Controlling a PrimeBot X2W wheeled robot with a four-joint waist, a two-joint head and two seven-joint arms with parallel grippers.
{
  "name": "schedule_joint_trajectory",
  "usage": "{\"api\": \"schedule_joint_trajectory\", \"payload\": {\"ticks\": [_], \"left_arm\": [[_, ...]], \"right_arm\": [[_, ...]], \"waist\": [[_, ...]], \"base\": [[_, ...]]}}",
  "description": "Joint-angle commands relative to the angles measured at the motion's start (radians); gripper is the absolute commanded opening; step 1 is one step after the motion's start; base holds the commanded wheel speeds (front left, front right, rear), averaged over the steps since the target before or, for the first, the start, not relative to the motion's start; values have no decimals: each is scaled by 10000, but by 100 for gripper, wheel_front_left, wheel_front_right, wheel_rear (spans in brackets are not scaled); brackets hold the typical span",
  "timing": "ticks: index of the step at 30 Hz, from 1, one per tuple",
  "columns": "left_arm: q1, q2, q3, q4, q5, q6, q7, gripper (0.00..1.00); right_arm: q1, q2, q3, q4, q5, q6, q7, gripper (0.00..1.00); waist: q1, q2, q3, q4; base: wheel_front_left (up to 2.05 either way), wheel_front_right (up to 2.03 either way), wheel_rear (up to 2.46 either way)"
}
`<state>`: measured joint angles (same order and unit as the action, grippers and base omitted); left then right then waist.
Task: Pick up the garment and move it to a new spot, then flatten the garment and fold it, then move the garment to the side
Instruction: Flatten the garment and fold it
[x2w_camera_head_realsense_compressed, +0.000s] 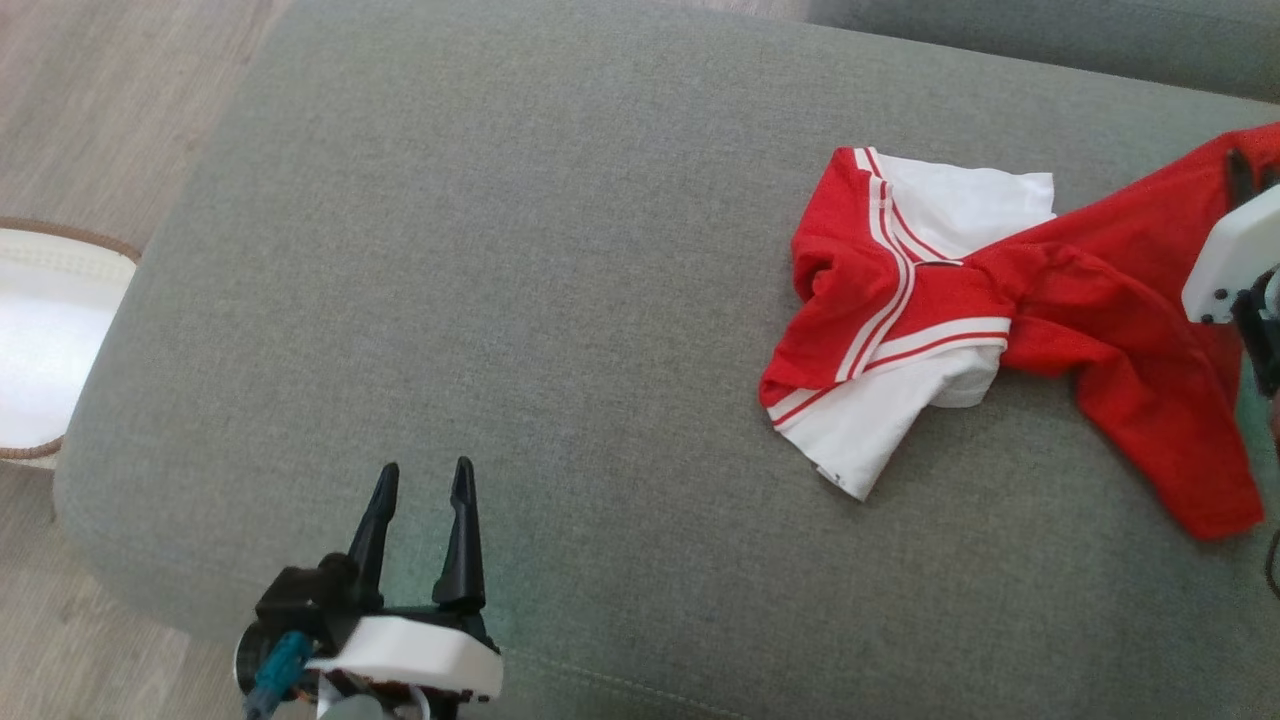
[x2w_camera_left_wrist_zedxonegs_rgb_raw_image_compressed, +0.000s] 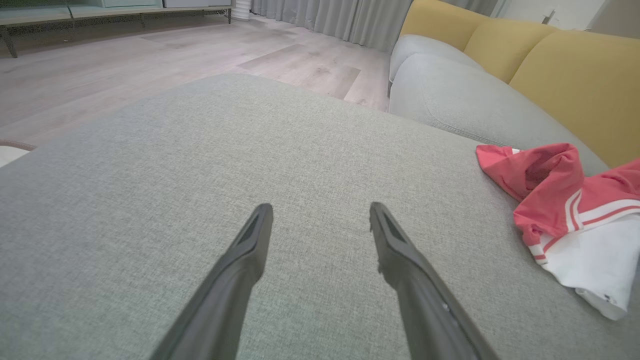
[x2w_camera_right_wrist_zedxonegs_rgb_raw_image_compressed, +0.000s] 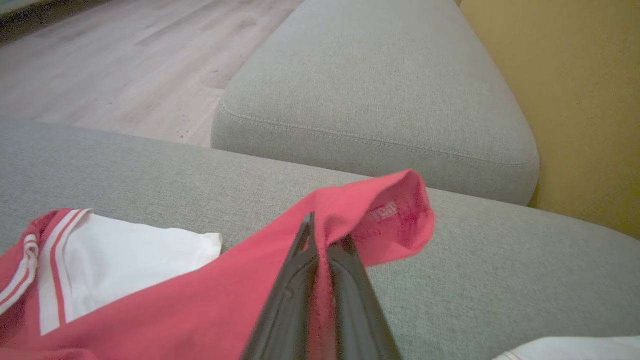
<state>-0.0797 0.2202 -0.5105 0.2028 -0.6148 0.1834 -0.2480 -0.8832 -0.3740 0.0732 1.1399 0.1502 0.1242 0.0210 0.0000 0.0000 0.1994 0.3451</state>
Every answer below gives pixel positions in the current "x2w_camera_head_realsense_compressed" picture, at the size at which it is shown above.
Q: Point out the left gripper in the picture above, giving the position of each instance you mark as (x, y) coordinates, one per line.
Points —
(410, 650)

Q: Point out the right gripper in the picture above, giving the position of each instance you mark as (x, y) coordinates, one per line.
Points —
(1235, 265)

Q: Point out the red white striped jersey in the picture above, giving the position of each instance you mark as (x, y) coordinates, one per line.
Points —
(1100, 300)

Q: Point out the small grey sofa cushion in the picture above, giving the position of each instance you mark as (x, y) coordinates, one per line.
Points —
(1050, 35)

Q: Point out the large grey sofa seat cushion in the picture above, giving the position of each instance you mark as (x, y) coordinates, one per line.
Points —
(500, 300)

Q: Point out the white laundry basket brown rim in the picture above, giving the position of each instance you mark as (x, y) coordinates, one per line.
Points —
(50, 340)

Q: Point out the blue left wrist camera plug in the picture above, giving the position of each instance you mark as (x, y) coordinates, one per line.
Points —
(278, 670)

